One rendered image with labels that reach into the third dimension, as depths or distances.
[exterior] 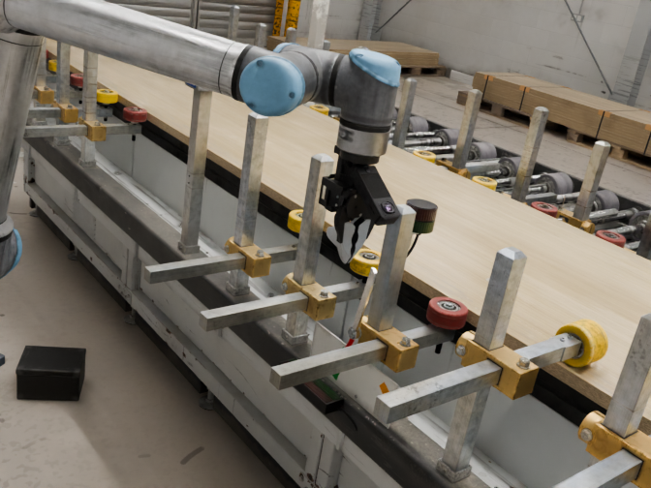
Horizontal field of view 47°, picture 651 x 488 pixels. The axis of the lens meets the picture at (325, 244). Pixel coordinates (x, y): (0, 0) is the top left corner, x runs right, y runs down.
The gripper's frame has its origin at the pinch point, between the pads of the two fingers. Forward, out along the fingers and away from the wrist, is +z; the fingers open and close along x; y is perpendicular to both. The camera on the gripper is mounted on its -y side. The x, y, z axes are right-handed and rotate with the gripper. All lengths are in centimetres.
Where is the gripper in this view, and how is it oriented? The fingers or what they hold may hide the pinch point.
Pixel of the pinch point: (349, 259)
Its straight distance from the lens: 137.3
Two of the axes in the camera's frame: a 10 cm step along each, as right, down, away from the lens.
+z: -1.5, 9.1, 3.8
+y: -6.0, -3.9, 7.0
